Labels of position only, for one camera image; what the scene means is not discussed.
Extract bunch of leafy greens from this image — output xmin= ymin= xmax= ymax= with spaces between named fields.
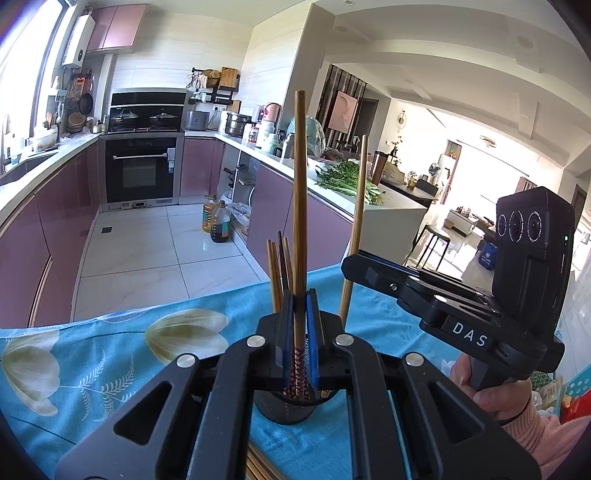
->
xmin=315 ymin=159 xmax=384 ymax=205

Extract pink base cabinet run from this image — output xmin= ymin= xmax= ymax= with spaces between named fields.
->
xmin=0 ymin=138 xmax=100 ymax=328
xmin=180 ymin=138 xmax=365 ymax=282

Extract person's right hand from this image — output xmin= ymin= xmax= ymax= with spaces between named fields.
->
xmin=449 ymin=355 xmax=532 ymax=423

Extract pink wall picture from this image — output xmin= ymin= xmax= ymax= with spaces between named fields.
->
xmin=329 ymin=91 xmax=358 ymax=134

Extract kitchen window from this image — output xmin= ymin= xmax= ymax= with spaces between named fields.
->
xmin=0 ymin=0 xmax=77 ymax=153

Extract striped wall panel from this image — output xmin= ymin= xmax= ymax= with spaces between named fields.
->
xmin=316 ymin=65 xmax=368 ymax=144

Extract black range hood stove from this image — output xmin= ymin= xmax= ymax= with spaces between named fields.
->
xmin=110 ymin=88 xmax=188 ymax=134

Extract person's right forearm pink sleeve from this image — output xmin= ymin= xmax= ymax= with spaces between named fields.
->
xmin=501 ymin=401 xmax=591 ymax=480

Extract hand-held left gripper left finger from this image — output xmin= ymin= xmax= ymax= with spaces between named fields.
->
xmin=55 ymin=291 xmax=296 ymax=480

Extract clear plastic bags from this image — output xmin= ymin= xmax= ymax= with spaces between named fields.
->
xmin=226 ymin=200 xmax=252 ymax=236

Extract steel kitchen sink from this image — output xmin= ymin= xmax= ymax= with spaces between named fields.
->
xmin=0 ymin=152 xmax=51 ymax=185

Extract pink upper wall cabinet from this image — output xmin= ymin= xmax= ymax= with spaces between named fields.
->
xmin=85 ymin=4 xmax=148 ymax=54

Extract white kitchen countertop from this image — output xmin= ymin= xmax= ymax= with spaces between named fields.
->
xmin=0 ymin=129 xmax=428 ymax=217

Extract brown tumbler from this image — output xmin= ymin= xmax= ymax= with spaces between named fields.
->
xmin=368 ymin=151 xmax=387 ymax=185

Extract stainless steel stock pot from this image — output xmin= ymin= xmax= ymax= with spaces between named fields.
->
xmin=225 ymin=112 xmax=252 ymax=138

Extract bunch of wooden chopsticks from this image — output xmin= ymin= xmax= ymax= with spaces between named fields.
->
xmin=267 ymin=231 xmax=296 ymax=315

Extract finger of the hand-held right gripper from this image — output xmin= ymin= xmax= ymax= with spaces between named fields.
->
xmin=352 ymin=251 xmax=492 ymax=308
xmin=342 ymin=255 xmax=492 ymax=324

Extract yellow cooking oil bottle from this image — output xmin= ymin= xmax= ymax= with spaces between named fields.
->
xmin=202 ymin=194 xmax=219 ymax=233

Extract steel kitchen faucet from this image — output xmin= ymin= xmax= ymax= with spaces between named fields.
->
xmin=0 ymin=115 xmax=10 ymax=174

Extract white wall water heater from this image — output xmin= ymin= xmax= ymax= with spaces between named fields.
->
xmin=62 ymin=14 xmax=95 ymax=68

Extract black mesh utensil holder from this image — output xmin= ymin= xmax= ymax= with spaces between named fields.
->
xmin=254 ymin=311 xmax=342 ymax=425

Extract round stool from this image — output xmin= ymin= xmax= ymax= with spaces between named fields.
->
xmin=418 ymin=224 xmax=451 ymax=268

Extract black wall storage rack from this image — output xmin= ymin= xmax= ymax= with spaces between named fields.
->
xmin=191 ymin=67 xmax=241 ymax=104

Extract dark cooking oil bottle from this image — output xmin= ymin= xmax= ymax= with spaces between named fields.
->
xmin=211 ymin=200 xmax=232 ymax=243

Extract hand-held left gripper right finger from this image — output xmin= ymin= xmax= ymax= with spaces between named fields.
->
xmin=305 ymin=290 xmax=541 ymax=480

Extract black built-in oven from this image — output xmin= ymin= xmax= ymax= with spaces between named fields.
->
xmin=104 ymin=134 xmax=181 ymax=206

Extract blue floral tablecloth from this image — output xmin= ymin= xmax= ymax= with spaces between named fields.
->
xmin=0 ymin=265 xmax=462 ymax=480

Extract white lidded pot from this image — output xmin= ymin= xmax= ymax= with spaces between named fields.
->
xmin=32 ymin=129 xmax=58 ymax=151

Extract dark dining table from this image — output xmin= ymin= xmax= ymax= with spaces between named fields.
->
xmin=379 ymin=178 xmax=439 ymax=206

